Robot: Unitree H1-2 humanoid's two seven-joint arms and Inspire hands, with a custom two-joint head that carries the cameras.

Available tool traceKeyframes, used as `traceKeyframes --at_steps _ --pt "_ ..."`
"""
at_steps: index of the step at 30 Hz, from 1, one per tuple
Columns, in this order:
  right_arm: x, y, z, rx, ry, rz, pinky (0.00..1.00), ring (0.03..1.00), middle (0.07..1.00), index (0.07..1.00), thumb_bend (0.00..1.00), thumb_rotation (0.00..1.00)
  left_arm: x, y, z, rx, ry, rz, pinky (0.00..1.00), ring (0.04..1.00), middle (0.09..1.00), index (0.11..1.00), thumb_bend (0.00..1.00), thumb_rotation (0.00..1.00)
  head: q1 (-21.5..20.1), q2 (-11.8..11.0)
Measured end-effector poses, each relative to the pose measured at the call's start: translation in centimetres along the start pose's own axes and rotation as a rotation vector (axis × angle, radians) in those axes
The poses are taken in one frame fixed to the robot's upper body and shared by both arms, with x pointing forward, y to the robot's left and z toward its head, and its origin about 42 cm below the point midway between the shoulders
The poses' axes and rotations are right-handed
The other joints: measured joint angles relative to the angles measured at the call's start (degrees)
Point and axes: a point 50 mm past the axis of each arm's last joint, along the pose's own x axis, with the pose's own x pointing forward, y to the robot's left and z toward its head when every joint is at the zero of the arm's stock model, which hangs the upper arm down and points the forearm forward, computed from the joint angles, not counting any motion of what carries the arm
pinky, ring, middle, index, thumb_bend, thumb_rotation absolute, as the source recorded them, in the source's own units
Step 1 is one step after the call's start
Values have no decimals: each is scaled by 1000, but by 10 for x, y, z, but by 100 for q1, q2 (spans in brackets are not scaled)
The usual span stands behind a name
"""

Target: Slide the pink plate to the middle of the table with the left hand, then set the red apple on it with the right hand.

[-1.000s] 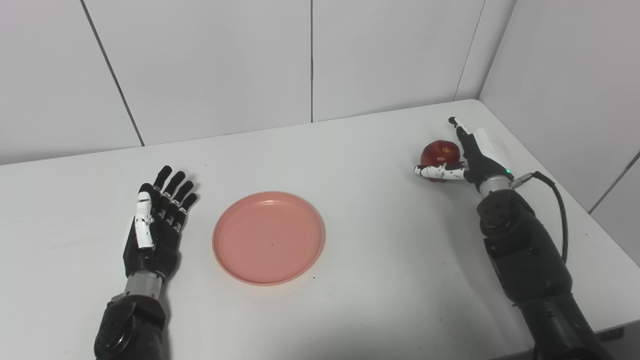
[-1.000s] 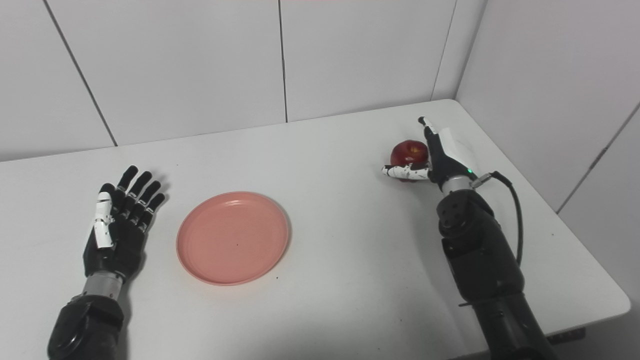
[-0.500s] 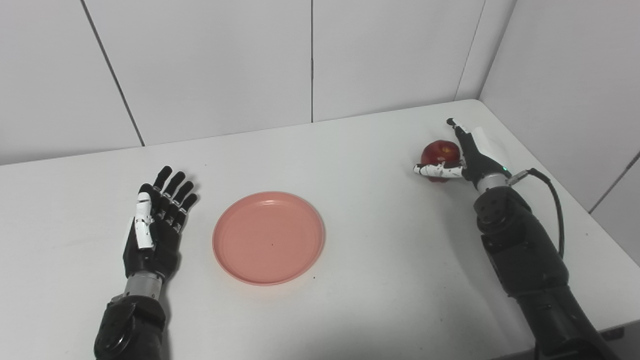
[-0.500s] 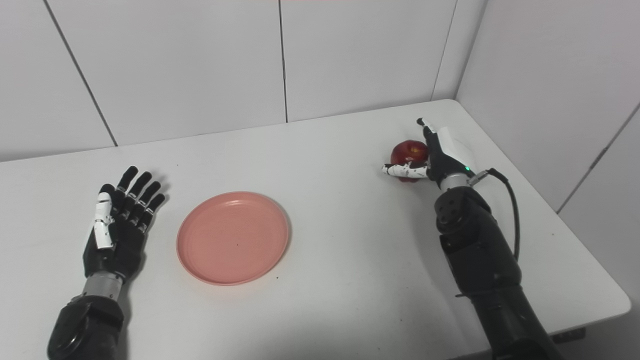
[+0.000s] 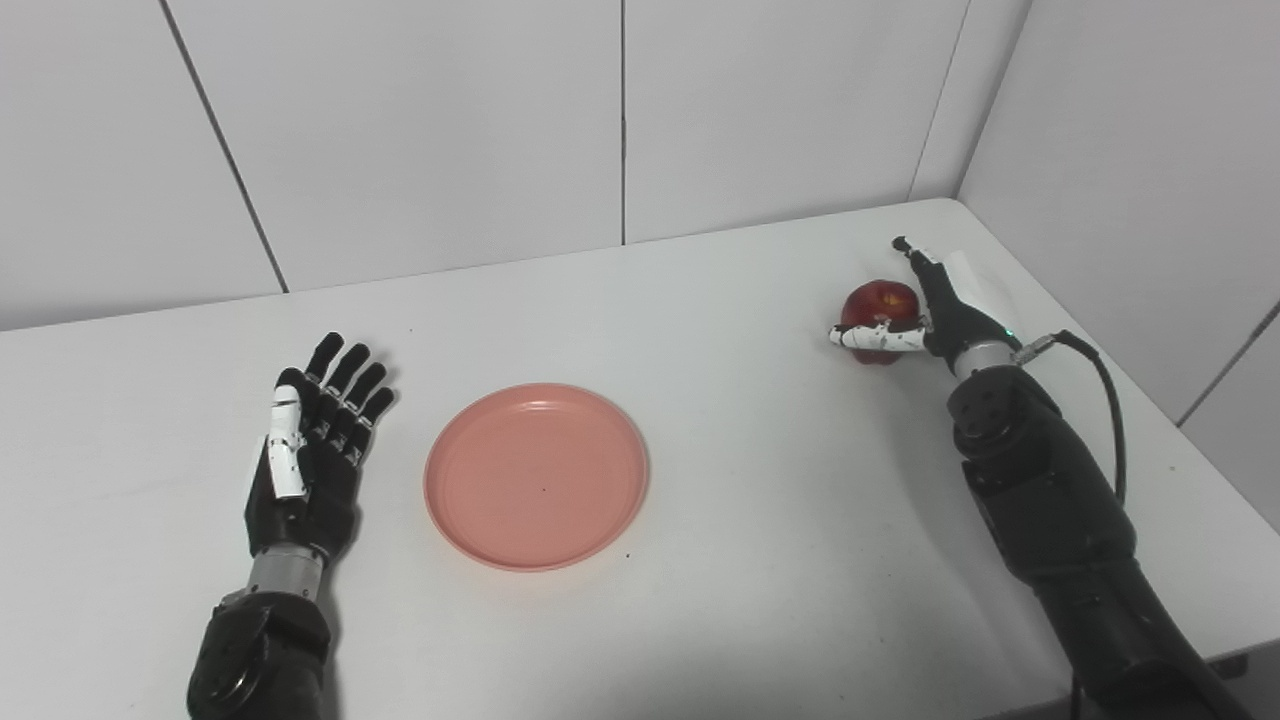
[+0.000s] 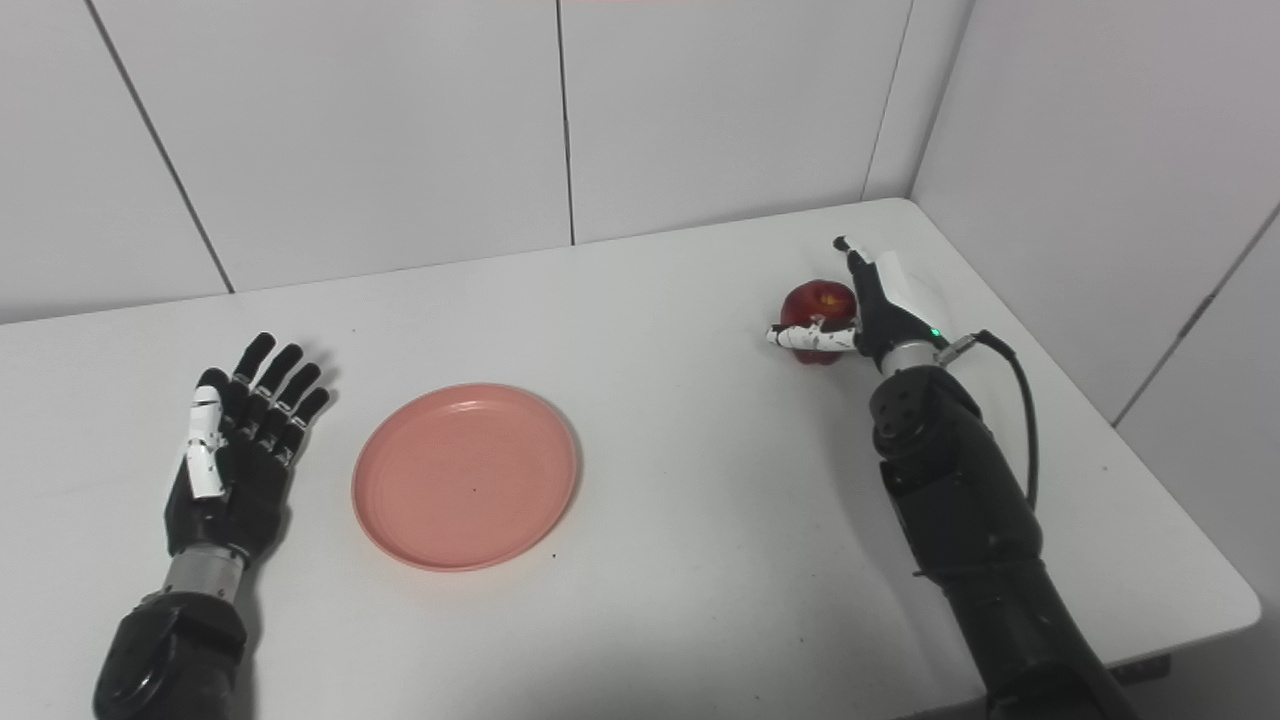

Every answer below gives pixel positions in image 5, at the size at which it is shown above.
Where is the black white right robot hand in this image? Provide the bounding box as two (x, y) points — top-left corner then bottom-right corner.
(828, 236), (1011, 363)

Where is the red apple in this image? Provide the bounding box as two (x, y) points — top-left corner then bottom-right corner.
(840, 280), (923, 368)

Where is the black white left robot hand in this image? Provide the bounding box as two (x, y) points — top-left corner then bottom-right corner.
(245, 332), (398, 561)

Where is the pink round plate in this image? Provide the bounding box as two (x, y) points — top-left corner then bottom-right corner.
(423, 382), (651, 573)

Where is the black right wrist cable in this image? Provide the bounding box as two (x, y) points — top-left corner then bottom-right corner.
(1012, 330), (1129, 507)

